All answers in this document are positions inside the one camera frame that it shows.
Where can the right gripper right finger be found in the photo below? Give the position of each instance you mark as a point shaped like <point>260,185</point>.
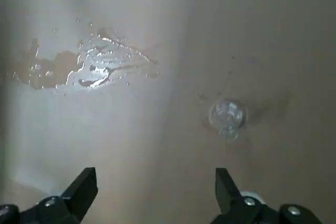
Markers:
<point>236,209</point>

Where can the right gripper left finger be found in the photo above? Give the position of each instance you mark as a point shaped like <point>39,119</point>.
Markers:
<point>65,208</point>

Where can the clear glass conical flask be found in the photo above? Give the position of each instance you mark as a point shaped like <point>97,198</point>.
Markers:
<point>228,116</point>

